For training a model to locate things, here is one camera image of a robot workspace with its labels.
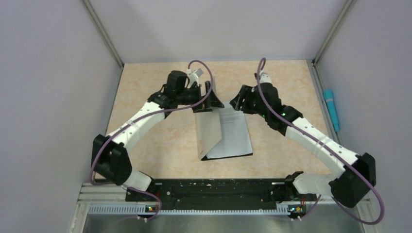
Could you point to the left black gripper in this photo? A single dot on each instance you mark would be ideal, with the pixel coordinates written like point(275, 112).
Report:
point(213, 102)

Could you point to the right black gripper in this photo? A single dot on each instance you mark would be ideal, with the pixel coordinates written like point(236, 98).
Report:
point(246, 92)

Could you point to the grey black file folder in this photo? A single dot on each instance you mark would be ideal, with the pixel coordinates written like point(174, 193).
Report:
point(208, 130)

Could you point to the white printed paper stack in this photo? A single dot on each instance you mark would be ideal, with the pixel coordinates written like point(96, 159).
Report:
point(235, 140)

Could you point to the turquoise marker pen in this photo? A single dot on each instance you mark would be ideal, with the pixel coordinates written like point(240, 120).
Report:
point(329, 100)

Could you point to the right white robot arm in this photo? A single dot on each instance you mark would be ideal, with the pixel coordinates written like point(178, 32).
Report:
point(349, 169)

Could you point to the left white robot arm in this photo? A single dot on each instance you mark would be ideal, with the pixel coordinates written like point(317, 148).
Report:
point(110, 154)

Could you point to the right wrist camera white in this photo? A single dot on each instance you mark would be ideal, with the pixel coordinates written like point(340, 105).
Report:
point(264, 78)

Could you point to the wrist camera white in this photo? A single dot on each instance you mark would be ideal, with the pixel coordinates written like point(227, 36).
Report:
point(193, 76)
point(264, 78)

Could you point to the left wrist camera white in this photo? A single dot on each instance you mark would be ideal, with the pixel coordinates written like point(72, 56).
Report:
point(193, 76)

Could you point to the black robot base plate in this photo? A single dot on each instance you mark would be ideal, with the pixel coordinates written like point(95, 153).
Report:
point(223, 197)

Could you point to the right aluminium corner post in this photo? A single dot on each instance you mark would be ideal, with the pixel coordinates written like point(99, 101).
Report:
point(348, 5)

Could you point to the aluminium corner post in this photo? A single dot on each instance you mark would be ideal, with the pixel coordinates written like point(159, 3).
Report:
point(102, 32)
point(348, 5)

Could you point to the left aluminium corner post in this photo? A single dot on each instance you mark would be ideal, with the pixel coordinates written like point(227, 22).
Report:
point(102, 32)

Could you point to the aluminium frame rail front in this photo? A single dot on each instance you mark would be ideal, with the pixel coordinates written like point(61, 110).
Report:
point(103, 209)

